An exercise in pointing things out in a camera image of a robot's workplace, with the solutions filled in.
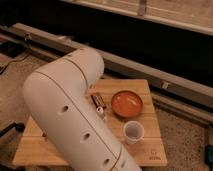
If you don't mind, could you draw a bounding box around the brown candy bar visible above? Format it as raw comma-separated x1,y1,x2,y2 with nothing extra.
91,93,106,109

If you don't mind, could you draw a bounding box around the black handle object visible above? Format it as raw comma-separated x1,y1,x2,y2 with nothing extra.
0,122,25,137

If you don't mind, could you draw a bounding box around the wooden bamboo board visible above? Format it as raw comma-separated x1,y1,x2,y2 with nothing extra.
13,79,167,167

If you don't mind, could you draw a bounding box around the orange ceramic bowl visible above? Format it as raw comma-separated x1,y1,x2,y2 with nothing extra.
111,90,143,118

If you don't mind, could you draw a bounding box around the small white dropper bottle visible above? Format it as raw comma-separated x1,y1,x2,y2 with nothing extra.
96,107,107,121

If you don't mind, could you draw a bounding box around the grey metal rail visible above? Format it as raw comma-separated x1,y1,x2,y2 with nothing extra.
0,23,213,122

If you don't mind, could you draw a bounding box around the clear plastic cup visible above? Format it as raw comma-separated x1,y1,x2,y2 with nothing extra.
123,121,145,145

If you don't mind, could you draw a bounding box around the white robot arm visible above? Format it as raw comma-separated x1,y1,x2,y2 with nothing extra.
23,48,141,171

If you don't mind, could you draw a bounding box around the black cable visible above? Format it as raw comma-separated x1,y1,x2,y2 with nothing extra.
0,54,31,75

